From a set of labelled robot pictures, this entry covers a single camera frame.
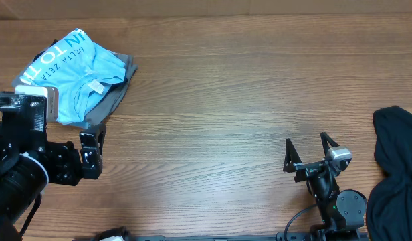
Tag black folded shirt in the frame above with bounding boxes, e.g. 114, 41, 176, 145
32, 39, 58, 62

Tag light blue printed t-shirt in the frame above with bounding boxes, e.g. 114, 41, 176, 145
11, 29, 125, 125

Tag light blue folded jeans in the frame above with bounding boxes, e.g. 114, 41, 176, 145
70, 120, 92, 129

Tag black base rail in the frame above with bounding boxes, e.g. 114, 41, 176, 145
72, 226, 369, 241

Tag black garment at right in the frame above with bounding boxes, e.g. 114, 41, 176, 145
366, 106, 412, 241

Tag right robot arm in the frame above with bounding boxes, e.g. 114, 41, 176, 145
280, 132, 369, 240

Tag grey folded garment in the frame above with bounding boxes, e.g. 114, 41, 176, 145
84, 53, 138, 125

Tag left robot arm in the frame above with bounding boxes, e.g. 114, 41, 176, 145
0, 92, 106, 240

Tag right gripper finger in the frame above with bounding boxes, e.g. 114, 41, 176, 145
320, 132, 339, 156
283, 138, 302, 173

